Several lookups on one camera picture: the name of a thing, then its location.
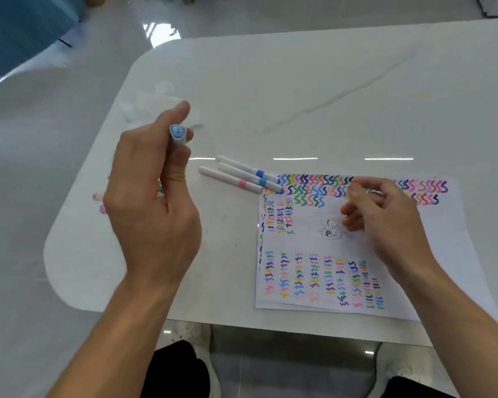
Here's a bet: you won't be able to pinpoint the person's right hand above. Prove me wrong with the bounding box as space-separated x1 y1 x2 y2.
340 176 434 282

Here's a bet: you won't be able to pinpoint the person's left hand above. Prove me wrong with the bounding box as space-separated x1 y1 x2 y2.
102 100 203 286

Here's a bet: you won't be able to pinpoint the pink banded white marker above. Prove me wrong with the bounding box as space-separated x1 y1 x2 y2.
198 165 263 195

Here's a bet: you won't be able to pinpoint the pale blue banded white marker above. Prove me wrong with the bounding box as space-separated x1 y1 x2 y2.
168 124 190 152

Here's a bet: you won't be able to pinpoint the sky blue banded white marker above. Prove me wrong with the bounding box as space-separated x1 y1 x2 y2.
217 162 284 194

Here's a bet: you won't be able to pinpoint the royal blue banded white marker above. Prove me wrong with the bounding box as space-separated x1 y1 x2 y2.
215 154 282 184

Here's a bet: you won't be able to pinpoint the person's right forearm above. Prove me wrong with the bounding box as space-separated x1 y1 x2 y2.
398 260 498 398

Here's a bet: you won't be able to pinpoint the person's right white shoe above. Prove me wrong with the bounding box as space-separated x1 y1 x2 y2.
375 342 437 398

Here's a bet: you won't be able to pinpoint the crumpled white tissue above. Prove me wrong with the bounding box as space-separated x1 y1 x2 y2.
120 80 203 130

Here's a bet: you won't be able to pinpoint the black trousers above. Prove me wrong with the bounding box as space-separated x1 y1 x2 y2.
140 339 457 398

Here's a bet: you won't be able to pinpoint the blue curtain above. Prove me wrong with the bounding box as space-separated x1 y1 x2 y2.
0 0 89 91

